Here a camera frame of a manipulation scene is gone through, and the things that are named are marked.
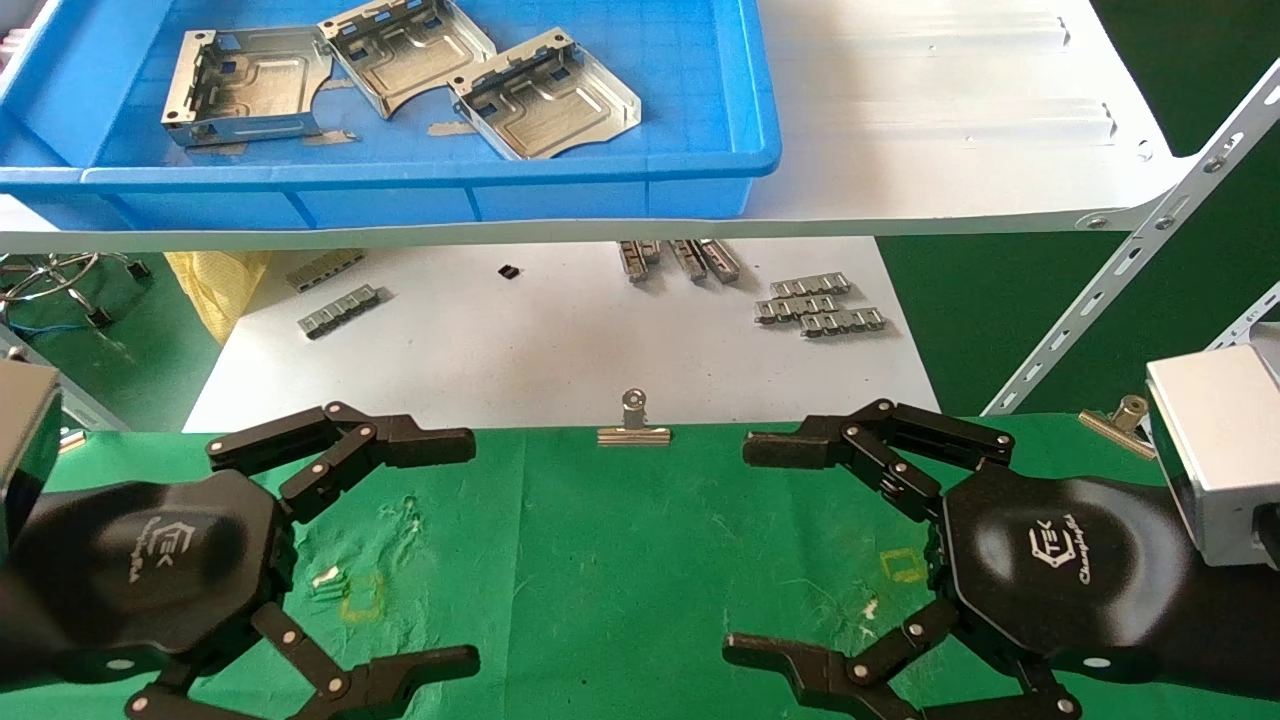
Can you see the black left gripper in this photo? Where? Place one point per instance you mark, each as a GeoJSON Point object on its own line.
{"type": "Point", "coordinates": [150, 570]}

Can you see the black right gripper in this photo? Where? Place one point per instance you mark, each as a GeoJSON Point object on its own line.
{"type": "Point", "coordinates": [1060, 570]}

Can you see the silver sheet metal bracket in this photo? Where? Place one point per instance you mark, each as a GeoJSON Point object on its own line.
{"type": "Point", "coordinates": [260, 90]}
{"type": "Point", "coordinates": [550, 105]}
{"type": "Point", "coordinates": [410, 50]}

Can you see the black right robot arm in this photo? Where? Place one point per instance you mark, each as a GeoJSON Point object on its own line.
{"type": "Point", "coordinates": [1235, 630]}

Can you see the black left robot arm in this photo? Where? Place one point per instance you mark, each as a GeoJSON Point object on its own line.
{"type": "Point", "coordinates": [12, 630]}

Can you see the green table cloth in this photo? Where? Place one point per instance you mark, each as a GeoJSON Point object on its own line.
{"type": "Point", "coordinates": [620, 580]}

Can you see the white flat board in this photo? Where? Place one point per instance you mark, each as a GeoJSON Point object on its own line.
{"type": "Point", "coordinates": [560, 350]}

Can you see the yellow cloth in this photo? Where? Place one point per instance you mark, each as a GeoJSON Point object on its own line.
{"type": "Point", "coordinates": [215, 290]}

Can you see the small black foot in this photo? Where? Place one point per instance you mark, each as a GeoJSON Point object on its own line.
{"type": "Point", "coordinates": [100, 317]}
{"type": "Point", "coordinates": [138, 268]}

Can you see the blue plastic tray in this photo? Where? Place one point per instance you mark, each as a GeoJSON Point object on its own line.
{"type": "Point", "coordinates": [560, 190]}

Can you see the long perforated metal brace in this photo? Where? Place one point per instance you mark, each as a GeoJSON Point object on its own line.
{"type": "Point", "coordinates": [1130, 260]}

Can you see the short perforated metal brace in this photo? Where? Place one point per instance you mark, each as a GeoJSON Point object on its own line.
{"type": "Point", "coordinates": [1250, 320]}

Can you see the grey metal frame bar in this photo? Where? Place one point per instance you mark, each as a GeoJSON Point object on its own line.
{"type": "Point", "coordinates": [85, 405]}

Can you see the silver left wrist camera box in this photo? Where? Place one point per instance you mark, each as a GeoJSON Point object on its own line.
{"type": "Point", "coordinates": [25, 440]}

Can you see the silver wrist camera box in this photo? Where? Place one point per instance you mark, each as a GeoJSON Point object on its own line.
{"type": "Point", "coordinates": [1215, 450]}
{"type": "Point", "coordinates": [25, 440]}

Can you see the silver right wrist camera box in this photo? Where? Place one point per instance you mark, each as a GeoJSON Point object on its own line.
{"type": "Point", "coordinates": [1215, 450]}

